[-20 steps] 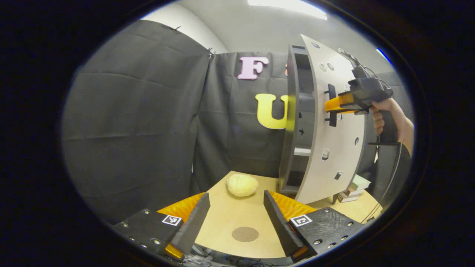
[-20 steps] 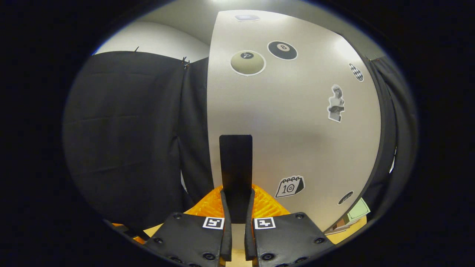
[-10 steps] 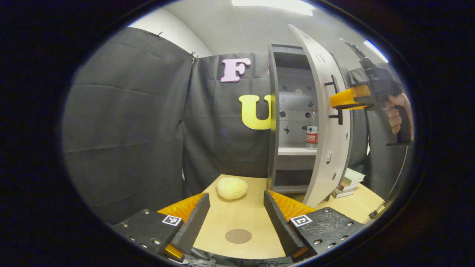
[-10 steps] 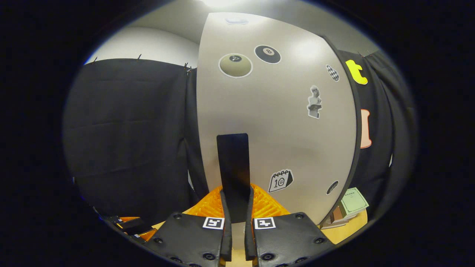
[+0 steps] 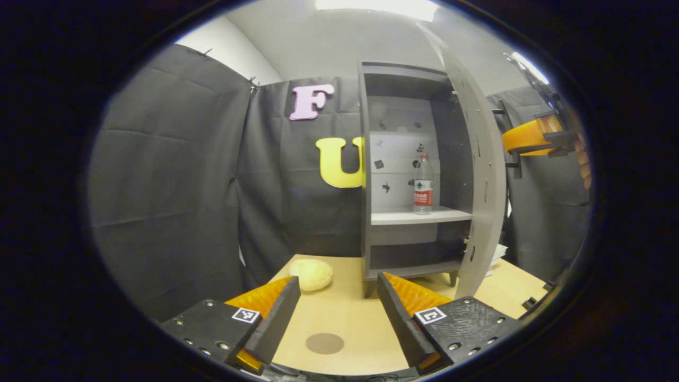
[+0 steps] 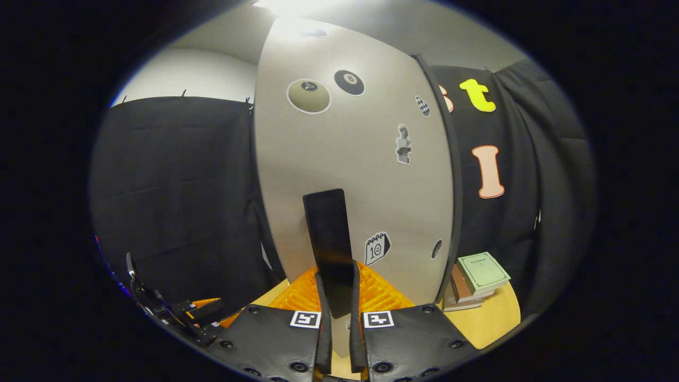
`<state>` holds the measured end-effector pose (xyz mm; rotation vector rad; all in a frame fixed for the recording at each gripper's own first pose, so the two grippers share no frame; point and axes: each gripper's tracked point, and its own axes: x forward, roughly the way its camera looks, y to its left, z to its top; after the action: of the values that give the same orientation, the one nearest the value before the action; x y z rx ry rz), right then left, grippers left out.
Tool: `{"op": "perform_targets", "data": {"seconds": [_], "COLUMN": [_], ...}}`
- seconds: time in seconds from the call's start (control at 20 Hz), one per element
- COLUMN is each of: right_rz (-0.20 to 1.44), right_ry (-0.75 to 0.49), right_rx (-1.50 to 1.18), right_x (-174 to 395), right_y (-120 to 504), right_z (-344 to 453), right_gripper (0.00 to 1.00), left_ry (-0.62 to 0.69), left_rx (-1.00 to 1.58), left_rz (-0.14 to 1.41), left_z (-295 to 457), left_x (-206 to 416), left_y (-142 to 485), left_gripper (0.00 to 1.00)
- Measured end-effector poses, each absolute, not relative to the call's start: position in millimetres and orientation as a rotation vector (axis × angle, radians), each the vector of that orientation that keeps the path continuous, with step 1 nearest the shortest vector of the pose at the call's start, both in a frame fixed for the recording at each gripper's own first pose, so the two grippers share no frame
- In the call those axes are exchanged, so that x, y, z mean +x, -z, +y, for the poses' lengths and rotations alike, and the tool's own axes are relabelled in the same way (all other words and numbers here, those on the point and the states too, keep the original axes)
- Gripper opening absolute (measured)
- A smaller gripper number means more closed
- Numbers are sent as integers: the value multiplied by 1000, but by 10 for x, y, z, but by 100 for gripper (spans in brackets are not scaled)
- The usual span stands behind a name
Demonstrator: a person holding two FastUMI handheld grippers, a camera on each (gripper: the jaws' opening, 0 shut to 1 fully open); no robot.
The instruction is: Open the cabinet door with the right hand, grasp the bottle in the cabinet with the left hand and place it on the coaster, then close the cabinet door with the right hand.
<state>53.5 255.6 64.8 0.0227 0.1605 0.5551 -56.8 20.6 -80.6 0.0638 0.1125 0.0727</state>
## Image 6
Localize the beige cabinet door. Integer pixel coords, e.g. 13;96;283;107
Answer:
253;16;456;357

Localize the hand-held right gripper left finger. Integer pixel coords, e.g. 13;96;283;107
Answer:
204;267;333;382

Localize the green book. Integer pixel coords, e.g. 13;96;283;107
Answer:
457;251;511;296

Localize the brown book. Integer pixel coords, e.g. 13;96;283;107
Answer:
451;264;497;303

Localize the black cabinet door handle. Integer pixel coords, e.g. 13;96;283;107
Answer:
302;188;357;319

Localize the black backdrop cloth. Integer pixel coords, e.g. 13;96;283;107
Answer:
89;58;597;319

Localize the dark grey cabinet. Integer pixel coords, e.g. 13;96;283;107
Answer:
413;53;464;307

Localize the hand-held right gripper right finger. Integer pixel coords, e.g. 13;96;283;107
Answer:
349;260;481;382

